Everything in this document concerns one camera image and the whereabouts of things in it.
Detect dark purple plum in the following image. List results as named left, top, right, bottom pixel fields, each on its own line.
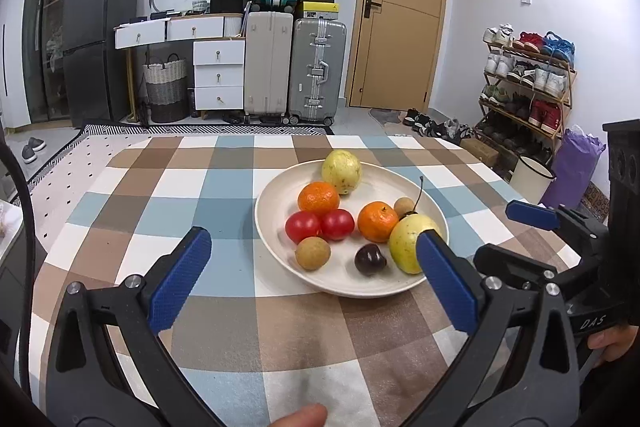
left=354, top=244, right=387, bottom=277

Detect wooden door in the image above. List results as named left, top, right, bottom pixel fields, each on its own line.
left=345, top=0, right=451, bottom=110

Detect person's left hand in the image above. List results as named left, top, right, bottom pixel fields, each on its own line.
left=267, top=403, right=328, bottom=427

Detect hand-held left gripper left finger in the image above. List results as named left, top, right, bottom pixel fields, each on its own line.
left=45, top=227, right=226, bottom=427

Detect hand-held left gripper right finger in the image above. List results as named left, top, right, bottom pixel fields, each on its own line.
left=400, top=229, right=581, bottom=427

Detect checkered tablecloth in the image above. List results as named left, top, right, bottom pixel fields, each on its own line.
left=30, top=134, right=583, bottom=427

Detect rows of assorted sneakers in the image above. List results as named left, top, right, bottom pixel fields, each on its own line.
left=480, top=23, right=576, bottom=158

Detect yellow speckled guava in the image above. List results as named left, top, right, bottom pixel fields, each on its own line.
left=321, top=149, right=362, bottom=195

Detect red tomato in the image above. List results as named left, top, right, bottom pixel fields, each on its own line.
left=320, top=209, right=356, bottom=241
left=285, top=211, right=323, bottom=244

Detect dark grey refrigerator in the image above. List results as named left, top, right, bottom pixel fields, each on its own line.
left=62, top=0, right=143, bottom=128

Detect silver suitcase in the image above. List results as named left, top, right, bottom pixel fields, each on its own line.
left=288, top=18, right=348, bottom=126

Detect beige suitcase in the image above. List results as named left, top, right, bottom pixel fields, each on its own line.
left=243, top=11, right=294, bottom=118

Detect cream round plate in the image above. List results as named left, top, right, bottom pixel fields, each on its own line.
left=255, top=159, right=449, bottom=299

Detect glass door cabinet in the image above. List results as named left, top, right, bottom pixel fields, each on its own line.
left=20, top=0, right=91, bottom=125

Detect white enamel bucket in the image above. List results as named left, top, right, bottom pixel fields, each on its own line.
left=510, top=154, right=557, bottom=206

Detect orange tangerine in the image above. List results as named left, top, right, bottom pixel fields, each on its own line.
left=298, top=181, right=341, bottom=215
left=357, top=202, right=400, bottom=243

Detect scattered dark shoes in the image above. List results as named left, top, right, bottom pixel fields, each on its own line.
left=402, top=108, right=473, bottom=142

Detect grey slippers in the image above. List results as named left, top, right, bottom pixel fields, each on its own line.
left=22, top=137, right=47, bottom=165

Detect small cardboard box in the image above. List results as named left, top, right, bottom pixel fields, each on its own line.
left=459, top=138, right=501, bottom=165

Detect woven laundry basket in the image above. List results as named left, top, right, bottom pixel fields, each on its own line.
left=142, top=53, right=188, bottom=124

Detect white vanity desk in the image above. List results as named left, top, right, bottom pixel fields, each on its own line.
left=113, top=13, right=247, bottom=122

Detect grey door mat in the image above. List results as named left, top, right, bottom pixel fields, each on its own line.
left=368, top=107, right=403, bottom=126

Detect purple bag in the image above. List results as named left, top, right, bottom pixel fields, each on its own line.
left=542, top=127, right=607, bottom=210

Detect yellow white shoe box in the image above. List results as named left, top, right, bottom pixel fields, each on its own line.
left=301, top=2, right=340, bottom=20

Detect wooden shoe rack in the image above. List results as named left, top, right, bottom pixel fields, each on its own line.
left=472, top=24, right=578, bottom=168

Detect white drawer chest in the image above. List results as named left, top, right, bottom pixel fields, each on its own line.
left=193, top=39, right=247, bottom=111

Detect brown patterned mat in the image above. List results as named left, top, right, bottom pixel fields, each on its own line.
left=582, top=181, right=608, bottom=223

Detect yellow green pear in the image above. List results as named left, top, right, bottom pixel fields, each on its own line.
left=388, top=176, right=443, bottom=275

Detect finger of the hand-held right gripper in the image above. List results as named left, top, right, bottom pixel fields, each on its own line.
left=505, top=200, right=611, bottom=258
left=472, top=243, right=583, bottom=295

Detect black cable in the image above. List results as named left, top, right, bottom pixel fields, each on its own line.
left=0, top=142, right=36, bottom=403

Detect person's right hand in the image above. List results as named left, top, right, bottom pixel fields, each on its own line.
left=587, top=323, right=640, bottom=364

